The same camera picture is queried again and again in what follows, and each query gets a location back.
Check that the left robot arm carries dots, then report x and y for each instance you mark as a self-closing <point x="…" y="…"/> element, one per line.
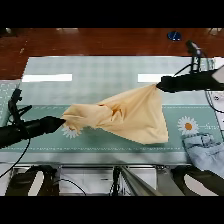
<point x="16" y="132"/>

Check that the light blue jeans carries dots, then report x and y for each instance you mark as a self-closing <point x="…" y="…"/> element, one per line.
<point x="205" y="153"/>

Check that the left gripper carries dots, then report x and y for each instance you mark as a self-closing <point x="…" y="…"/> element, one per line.
<point x="53" y="124"/>

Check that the blue round disc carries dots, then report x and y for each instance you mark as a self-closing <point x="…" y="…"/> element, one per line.
<point x="174" y="35"/>

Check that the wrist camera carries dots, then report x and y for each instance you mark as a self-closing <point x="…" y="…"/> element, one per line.
<point x="15" y="94"/>
<point x="192" y="46"/>

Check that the pale yellow garment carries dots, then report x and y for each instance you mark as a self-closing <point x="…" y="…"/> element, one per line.
<point x="133" y="116"/>

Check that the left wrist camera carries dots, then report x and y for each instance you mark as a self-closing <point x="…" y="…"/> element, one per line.
<point x="15" y="94"/>

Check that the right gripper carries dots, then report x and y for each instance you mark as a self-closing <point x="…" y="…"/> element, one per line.
<point x="169" y="84"/>

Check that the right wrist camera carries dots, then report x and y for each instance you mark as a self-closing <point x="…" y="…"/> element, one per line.
<point x="192" y="46"/>

